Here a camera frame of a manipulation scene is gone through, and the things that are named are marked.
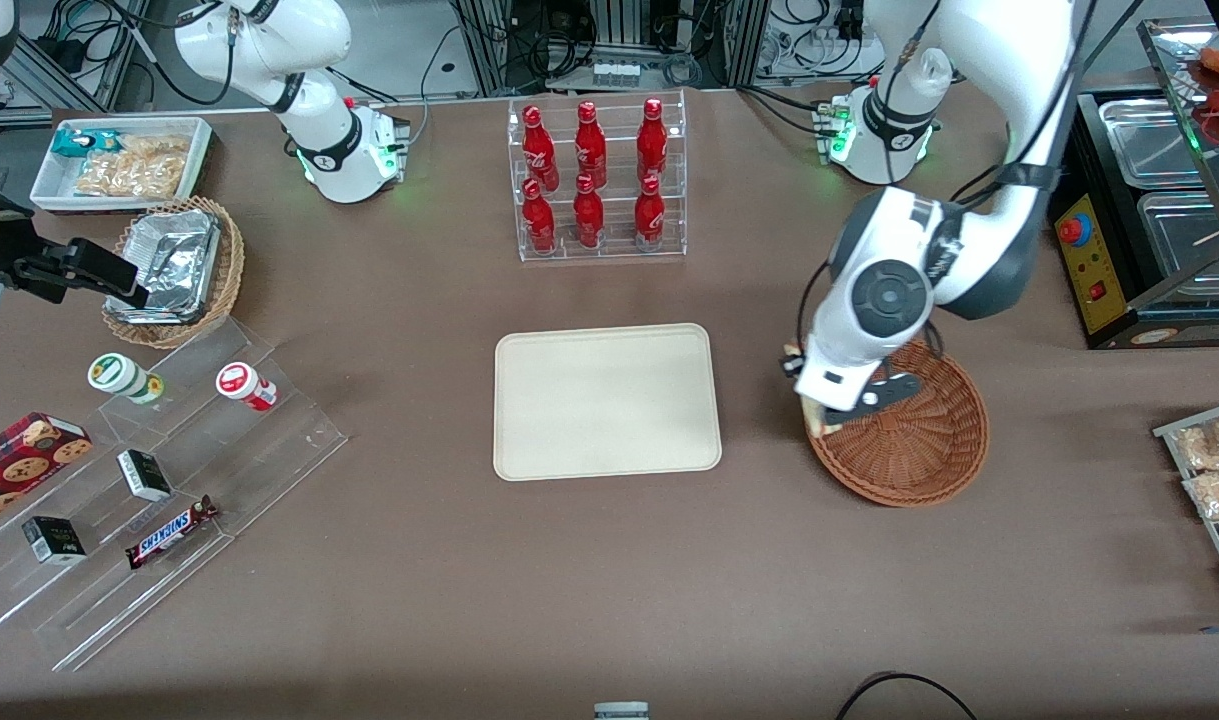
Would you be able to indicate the triangle sandwich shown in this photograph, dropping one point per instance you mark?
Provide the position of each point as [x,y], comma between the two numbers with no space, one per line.
[824,420]

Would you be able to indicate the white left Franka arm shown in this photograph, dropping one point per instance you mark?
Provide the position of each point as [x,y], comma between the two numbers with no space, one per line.
[999,60]

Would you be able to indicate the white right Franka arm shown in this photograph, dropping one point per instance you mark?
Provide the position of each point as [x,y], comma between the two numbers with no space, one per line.
[269,40]

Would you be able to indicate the brown round wicker basket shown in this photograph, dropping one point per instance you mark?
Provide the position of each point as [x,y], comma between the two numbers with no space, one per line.
[919,450]

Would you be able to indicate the small tan wicker basket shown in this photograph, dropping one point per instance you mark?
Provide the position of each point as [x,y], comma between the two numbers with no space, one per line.
[224,280]

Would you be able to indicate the beige plastic tray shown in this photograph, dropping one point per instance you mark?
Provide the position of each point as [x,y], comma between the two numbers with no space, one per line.
[609,400]

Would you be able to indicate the grey snack display tray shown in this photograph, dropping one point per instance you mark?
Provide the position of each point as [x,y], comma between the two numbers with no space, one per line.
[1169,432]

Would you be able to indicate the aluminium foil container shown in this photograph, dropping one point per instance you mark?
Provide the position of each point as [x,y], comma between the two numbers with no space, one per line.
[174,260]

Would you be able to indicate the white plastic bin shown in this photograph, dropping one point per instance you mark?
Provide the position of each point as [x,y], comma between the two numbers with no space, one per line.
[49,190]

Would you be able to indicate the clear bag of chips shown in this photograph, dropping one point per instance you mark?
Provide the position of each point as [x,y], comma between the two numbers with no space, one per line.
[134,170]

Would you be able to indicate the green lid cup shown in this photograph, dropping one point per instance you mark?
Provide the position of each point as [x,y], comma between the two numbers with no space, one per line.
[119,375]

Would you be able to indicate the teal snack packet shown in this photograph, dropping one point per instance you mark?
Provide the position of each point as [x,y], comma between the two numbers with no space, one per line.
[79,142]

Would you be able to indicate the red lid cup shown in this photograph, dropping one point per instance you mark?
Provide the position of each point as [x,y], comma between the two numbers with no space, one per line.
[241,383]

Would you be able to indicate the red tartan cookie box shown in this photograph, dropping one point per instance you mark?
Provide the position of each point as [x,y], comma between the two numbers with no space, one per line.
[19,460]

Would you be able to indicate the small black carton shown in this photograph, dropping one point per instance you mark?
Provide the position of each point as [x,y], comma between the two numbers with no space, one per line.
[54,540]
[144,475]

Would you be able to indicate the clear acrylic stepped shelf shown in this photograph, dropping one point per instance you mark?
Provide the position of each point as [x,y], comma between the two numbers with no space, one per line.
[269,450]

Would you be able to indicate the red cola bottle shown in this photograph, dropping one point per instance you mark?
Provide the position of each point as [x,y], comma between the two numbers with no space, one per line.
[652,140]
[539,220]
[538,145]
[590,145]
[588,215]
[649,215]

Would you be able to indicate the clear acrylic bottle rack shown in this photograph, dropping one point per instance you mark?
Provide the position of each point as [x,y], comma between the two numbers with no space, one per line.
[619,250]

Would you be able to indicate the Snickers chocolate bar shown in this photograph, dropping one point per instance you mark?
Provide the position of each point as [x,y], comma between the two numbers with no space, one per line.
[169,532]

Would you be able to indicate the black food warmer machine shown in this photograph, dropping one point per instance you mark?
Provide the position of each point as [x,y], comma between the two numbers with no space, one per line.
[1099,255]

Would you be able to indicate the steel food pan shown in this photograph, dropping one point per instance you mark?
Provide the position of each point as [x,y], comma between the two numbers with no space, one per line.
[1184,240]
[1149,140]

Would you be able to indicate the white power strip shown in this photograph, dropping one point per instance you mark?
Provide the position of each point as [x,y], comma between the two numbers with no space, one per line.
[615,73]

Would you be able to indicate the small grey device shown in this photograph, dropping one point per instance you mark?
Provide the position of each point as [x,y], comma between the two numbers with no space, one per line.
[621,711]

